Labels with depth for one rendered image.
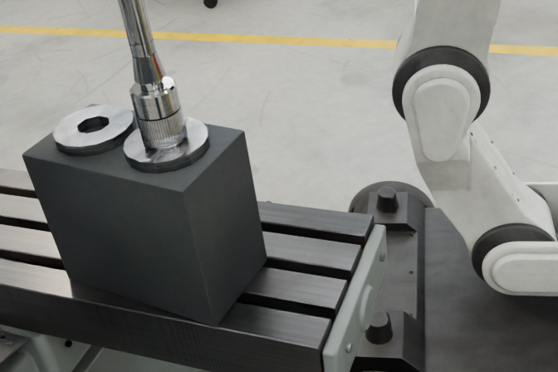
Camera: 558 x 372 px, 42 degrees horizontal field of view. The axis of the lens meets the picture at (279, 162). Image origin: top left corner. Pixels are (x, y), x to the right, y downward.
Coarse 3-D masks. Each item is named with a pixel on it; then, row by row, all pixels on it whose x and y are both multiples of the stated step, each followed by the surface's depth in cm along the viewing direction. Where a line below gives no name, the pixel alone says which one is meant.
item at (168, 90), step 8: (168, 80) 73; (136, 88) 72; (160, 88) 72; (168, 88) 72; (176, 88) 73; (136, 96) 71; (144, 96) 71; (152, 96) 71; (160, 96) 71; (168, 96) 71; (136, 104) 72; (144, 104) 71; (152, 104) 71
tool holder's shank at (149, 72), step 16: (128, 0) 67; (128, 16) 68; (144, 16) 68; (128, 32) 68; (144, 32) 68; (144, 48) 69; (144, 64) 70; (160, 64) 71; (144, 80) 71; (160, 80) 72
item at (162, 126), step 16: (176, 96) 73; (144, 112) 72; (160, 112) 72; (176, 112) 73; (144, 128) 73; (160, 128) 73; (176, 128) 74; (144, 144) 75; (160, 144) 74; (176, 144) 74
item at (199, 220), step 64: (64, 128) 81; (128, 128) 79; (192, 128) 77; (64, 192) 80; (128, 192) 74; (192, 192) 71; (64, 256) 87; (128, 256) 80; (192, 256) 75; (256, 256) 85
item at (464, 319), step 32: (384, 192) 150; (384, 224) 147; (416, 224) 148; (448, 224) 151; (416, 256) 141; (448, 256) 143; (384, 288) 135; (416, 288) 134; (448, 288) 136; (480, 288) 135; (384, 320) 120; (416, 320) 127; (448, 320) 129; (480, 320) 128; (512, 320) 127; (544, 320) 126; (384, 352) 120; (416, 352) 121; (448, 352) 123; (480, 352) 122; (512, 352) 122; (544, 352) 121
